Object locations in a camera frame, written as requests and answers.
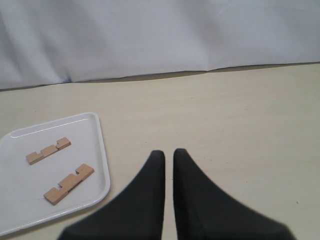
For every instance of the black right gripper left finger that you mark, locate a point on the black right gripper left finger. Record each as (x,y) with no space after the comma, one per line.
(137,213)

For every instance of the white rectangular plastic tray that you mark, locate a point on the white rectangular plastic tray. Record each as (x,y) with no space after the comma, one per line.
(22,185)

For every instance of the white backdrop cloth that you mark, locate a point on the white backdrop cloth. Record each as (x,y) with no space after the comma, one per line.
(47,42)

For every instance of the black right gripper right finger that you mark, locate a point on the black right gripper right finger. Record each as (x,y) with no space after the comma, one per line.
(203,211)

